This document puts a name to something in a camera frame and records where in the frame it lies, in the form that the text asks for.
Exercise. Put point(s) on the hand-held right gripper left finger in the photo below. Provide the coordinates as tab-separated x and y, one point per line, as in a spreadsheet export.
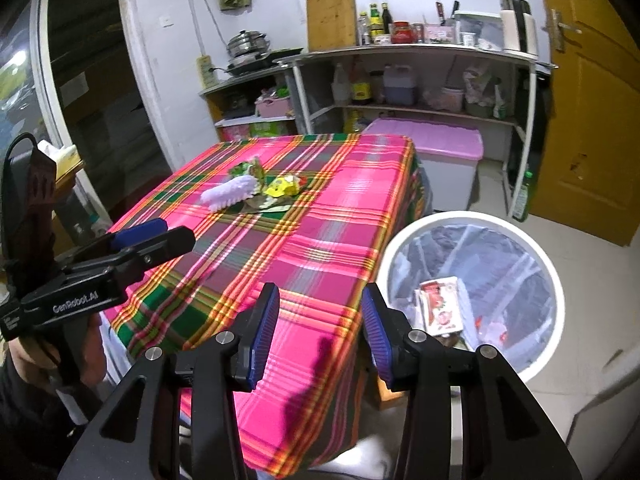
262	342

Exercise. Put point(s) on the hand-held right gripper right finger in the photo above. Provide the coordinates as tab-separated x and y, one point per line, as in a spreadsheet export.
378	342

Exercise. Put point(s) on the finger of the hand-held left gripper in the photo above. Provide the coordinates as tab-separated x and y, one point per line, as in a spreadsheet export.
165	246
137	232

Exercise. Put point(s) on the strawberry milk carton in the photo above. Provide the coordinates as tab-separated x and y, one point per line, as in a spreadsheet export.
441	307

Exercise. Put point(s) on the white round trash bin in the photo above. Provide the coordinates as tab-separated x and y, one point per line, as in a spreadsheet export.
390	260

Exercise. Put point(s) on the person's left forearm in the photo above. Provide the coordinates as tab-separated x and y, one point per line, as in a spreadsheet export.
30	420

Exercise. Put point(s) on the person's left hand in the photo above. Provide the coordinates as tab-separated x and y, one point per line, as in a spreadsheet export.
30	355

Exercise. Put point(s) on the white foam fruit net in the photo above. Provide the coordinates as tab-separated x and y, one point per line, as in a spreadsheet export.
230	194

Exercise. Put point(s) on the pale yellow box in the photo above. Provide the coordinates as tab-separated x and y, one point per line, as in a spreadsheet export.
62	160

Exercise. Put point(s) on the green snack wrapper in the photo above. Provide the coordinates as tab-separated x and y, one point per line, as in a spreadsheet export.
247	167

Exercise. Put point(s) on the red white wrapper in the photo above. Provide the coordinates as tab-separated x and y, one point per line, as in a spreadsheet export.
492	331

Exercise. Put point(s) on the yellow snack wrapper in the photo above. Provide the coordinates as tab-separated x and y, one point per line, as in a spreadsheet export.
282	186

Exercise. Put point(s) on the pink plaid tablecloth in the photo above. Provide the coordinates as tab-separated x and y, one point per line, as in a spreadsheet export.
320	220

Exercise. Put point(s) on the small white shelf unit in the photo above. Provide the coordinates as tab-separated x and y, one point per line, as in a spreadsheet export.
240	110

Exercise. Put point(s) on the yellowed power strip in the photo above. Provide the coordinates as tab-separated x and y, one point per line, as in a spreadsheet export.
205	72

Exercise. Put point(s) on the pink plastic basket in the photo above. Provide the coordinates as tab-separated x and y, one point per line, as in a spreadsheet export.
274	107

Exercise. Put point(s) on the pink lidded storage box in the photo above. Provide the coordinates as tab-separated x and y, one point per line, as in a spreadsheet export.
440	155

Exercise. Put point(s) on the induction cooker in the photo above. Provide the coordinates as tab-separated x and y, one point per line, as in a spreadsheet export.
250	65

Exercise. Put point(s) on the green glass bottle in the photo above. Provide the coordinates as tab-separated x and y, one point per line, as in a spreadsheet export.
522	200

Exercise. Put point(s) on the steel steamer pot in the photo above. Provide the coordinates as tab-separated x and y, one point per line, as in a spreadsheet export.
246	44

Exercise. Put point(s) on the white plastic bottle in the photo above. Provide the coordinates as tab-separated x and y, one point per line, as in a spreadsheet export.
341	85

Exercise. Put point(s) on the yellow label oil bottle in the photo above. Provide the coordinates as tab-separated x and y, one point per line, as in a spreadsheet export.
361	85

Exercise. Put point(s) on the wooden cutting board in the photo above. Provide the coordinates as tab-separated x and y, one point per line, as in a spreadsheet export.
331	19

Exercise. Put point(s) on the clear sauce bottle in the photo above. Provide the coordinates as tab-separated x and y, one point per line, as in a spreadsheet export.
364	30

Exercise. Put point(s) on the long white counter shelf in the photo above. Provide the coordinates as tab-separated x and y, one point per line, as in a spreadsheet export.
410	49

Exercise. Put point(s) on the yellow wooden door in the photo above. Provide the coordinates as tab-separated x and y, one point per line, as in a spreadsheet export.
585	125

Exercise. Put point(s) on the green cap sauce bottle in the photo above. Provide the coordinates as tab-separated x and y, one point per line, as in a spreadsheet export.
376	25

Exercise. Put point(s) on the red lidded jar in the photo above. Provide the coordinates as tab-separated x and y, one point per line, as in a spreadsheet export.
401	32

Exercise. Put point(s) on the pink knife holder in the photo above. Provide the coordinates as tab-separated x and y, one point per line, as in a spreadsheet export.
440	33

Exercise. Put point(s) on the dark soy sauce bottle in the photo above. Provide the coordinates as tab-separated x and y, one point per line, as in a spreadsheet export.
386	17

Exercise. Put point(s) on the clear plastic container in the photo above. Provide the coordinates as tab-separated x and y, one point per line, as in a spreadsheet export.
479	30

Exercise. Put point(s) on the white electric kettle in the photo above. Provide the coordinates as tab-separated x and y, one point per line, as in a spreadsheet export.
517	27

